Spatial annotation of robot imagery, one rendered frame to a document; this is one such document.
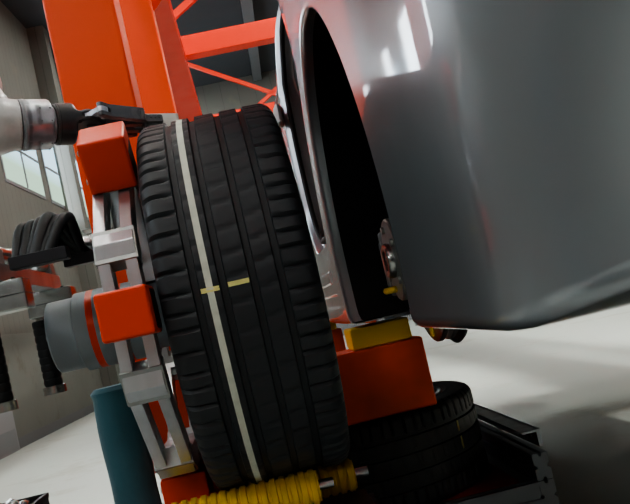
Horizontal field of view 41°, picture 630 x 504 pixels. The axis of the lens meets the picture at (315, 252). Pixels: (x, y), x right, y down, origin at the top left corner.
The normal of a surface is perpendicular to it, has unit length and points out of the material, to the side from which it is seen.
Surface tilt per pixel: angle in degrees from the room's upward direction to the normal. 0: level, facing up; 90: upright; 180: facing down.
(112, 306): 90
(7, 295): 90
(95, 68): 90
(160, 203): 63
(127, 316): 90
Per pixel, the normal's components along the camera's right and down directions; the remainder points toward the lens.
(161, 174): -0.08, -0.64
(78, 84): 0.07, -0.08
